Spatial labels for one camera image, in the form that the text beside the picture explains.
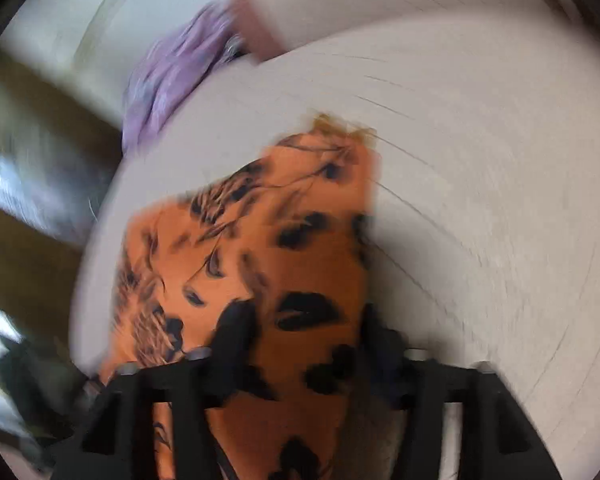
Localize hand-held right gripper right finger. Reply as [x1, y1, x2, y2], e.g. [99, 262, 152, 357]
[361, 305, 563, 480]

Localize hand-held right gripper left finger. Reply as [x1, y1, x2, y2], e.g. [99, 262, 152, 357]
[52, 299, 259, 480]

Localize orange black floral garment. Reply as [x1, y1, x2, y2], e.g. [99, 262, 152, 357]
[97, 114, 381, 480]

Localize dark wooden furniture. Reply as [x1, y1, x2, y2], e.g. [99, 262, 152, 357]
[0, 50, 126, 461]

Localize purple floral garment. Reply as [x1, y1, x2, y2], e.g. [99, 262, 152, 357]
[121, 0, 246, 153]

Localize beige bolster with brown end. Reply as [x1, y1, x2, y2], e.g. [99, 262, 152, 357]
[229, 0, 576, 68]

